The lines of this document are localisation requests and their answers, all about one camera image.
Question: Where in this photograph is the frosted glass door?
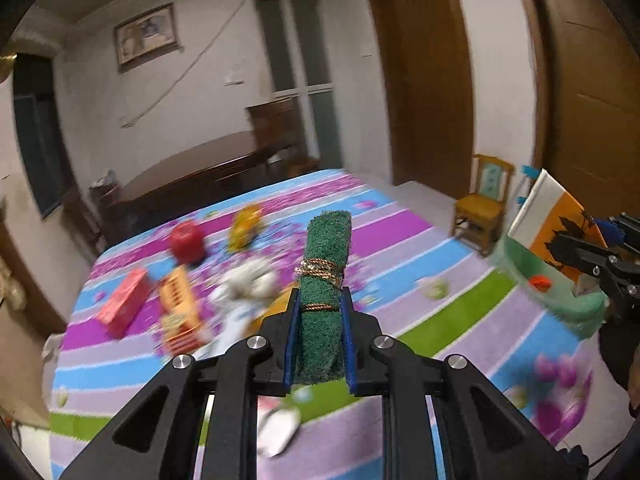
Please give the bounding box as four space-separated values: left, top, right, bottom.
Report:
252 0 343 171

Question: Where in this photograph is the brown panelled door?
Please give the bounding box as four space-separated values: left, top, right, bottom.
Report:
510 0 640 221

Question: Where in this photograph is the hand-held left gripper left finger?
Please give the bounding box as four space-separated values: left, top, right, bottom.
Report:
62 285 303 480

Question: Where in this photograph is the dark wooden chair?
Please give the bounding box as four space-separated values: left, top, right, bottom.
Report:
75 180 126 253
245 97 321 176

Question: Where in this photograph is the red apple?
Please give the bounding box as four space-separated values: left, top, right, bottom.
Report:
169 220 205 265

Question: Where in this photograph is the orange white carton board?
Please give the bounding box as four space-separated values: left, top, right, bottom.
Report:
507 169 606 283

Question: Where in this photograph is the dark wooden dining table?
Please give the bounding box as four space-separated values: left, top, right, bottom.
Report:
112 130 296 246

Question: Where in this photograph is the small light wooden chair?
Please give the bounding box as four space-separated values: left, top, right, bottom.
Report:
452 154 516 256

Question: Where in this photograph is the green scouring pad roll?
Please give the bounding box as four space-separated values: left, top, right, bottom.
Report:
294 210 353 386

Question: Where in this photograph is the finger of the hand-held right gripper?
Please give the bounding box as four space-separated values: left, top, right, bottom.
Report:
547 232 632 282
590 212 640 245

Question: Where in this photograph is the dark window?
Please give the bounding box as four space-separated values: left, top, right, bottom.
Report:
12 55 76 221

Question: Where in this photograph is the framed wall picture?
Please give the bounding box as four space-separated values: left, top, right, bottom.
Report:
113 2 181 72

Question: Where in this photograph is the red cardboard box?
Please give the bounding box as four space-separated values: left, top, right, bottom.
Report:
96 267 153 338

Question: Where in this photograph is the plain brown wooden door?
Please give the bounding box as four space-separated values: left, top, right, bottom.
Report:
362 0 475 186

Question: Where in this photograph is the orange red box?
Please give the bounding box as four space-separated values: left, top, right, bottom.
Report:
159 265 208 358

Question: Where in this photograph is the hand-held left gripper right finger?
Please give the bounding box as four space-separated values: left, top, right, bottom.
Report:
339 286 588 480

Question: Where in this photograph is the white paper scrap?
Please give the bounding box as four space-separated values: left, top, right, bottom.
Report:
257 405 301 458

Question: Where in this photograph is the green-lined trash bin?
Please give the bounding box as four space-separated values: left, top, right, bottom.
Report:
495 235 608 341

